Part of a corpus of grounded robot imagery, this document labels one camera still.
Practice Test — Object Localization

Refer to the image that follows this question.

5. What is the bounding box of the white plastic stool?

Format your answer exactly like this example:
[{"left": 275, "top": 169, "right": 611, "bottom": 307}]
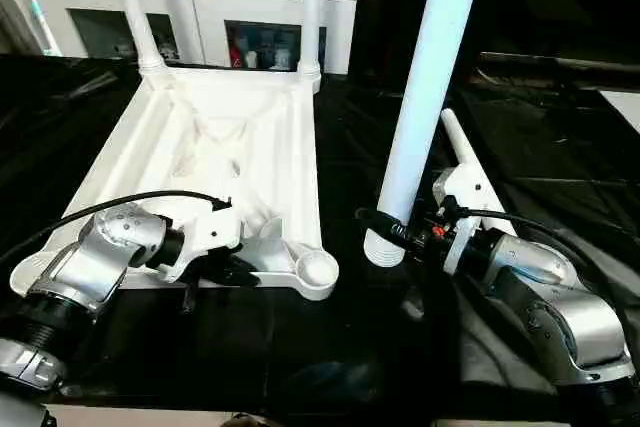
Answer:
[{"left": 9, "top": 64, "right": 341, "bottom": 303}]

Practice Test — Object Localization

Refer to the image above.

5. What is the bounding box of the white plastic table leg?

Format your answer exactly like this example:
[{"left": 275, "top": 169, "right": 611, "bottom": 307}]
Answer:
[
  {"left": 107, "top": 0, "right": 167, "bottom": 77},
  {"left": 298, "top": 0, "right": 325, "bottom": 79},
  {"left": 440, "top": 108, "right": 520, "bottom": 237},
  {"left": 362, "top": 0, "right": 490, "bottom": 269}
]

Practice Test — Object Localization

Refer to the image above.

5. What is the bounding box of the black glossy mat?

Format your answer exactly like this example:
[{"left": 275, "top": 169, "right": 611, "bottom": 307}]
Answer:
[{"left": 0, "top": 49, "right": 640, "bottom": 416}]

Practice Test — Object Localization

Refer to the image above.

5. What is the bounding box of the dark rounded robot body part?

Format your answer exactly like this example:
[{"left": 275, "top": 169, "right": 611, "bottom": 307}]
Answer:
[{"left": 230, "top": 412, "right": 274, "bottom": 427}]

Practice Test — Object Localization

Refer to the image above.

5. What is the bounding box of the black horizontal bar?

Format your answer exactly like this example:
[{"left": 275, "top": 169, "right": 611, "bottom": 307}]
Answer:
[{"left": 478, "top": 50, "right": 640, "bottom": 74}]

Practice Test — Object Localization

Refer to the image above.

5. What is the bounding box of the white cabinet with glass doors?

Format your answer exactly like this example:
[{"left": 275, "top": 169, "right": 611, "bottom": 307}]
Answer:
[{"left": 24, "top": 0, "right": 360, "bottom": 74}]

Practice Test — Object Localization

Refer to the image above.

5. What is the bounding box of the white pole with teal band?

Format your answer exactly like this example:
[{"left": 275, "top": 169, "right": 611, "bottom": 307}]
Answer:
[{"left": 18, "top": 0, "right": 63, "bottom": 58}]

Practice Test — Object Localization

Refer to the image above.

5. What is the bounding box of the grey curtain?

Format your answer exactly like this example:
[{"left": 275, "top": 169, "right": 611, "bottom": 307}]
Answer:
[{"left": 0, "top": 0, "right": 47, "bottom": 57}]

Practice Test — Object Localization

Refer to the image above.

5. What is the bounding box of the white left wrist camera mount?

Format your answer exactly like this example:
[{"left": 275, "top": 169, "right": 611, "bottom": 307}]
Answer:
[{"left": 163, "top": 195, "right": 247, "bottom": 284}]

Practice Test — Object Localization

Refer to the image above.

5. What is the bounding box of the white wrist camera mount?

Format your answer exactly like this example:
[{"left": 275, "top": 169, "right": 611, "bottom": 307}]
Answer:
[
  {"left": 163, "top": 195, "right": 247, "bottom": 284},
  {"left": 432, "top": 164, "right": 487, "bottom": 277}
]

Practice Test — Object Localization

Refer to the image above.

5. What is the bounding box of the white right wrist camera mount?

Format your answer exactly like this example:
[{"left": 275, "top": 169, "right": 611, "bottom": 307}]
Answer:
[{"left": 432, "top": 164, "right": 487, "bottom": 277}]

